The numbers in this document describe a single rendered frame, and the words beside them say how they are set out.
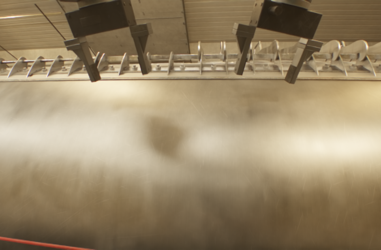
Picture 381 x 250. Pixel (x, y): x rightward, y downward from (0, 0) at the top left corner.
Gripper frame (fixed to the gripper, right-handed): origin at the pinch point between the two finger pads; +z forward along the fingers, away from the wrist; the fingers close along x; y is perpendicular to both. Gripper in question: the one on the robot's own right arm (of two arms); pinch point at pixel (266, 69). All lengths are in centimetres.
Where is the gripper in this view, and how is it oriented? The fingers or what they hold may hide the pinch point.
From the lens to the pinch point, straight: 50.9
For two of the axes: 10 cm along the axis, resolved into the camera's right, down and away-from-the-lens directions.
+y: 0.9, 5.0, -8.6
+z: -1.7, 8.6, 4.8
